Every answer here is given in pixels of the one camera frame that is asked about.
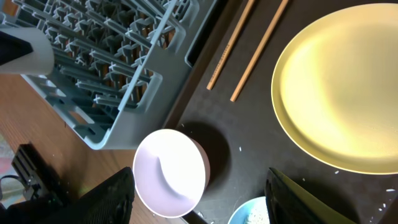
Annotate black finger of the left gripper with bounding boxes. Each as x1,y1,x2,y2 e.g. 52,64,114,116
0,32,33,65

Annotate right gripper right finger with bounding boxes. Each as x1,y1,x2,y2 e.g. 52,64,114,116
264,168,358,224

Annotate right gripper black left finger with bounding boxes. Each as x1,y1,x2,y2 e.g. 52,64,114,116
46,167,134,224

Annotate rice and food scraps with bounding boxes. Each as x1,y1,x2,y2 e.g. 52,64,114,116
244,205,270,224

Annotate light blue bowl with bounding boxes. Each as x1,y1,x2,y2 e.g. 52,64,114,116
228,196,270,224

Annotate white paper cup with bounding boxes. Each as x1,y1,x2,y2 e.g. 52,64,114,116
1,27,55,75

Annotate pink white bowl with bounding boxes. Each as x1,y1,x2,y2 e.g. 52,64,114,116
132,129,210,218

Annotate dark brown serving tray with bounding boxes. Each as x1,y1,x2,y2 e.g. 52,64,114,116
166,0,397,223

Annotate grey plastic dish rack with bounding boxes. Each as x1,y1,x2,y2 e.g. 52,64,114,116
1,0,218,150

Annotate yellow round plate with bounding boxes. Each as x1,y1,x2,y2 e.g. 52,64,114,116
271,2,397,175

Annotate right wooden chopstick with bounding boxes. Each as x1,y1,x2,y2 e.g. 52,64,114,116
230,0,289,102

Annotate wooden chopstick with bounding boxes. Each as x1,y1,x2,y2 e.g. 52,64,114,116
206,0,256,90
230,0,289,102

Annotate left wooden chopstick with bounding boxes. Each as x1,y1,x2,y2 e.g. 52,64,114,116
206,0,256,90

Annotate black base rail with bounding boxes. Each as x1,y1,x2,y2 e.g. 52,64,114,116
1,143,70,208

